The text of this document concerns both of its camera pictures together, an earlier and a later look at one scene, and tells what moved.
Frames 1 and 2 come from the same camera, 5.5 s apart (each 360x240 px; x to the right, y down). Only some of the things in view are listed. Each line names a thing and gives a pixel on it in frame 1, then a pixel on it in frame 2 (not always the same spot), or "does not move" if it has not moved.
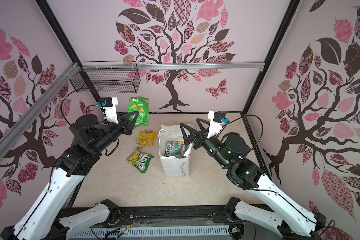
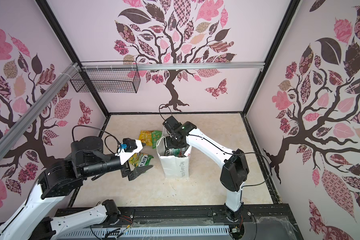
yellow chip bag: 146,137 does not move
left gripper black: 124,120 to 126,170
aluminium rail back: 173,66 does not move
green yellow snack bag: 139,161 does not move
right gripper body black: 202,137 to 171,143
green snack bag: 142,105 to 156,135
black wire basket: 108,76 does not move
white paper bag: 174,167 does not move
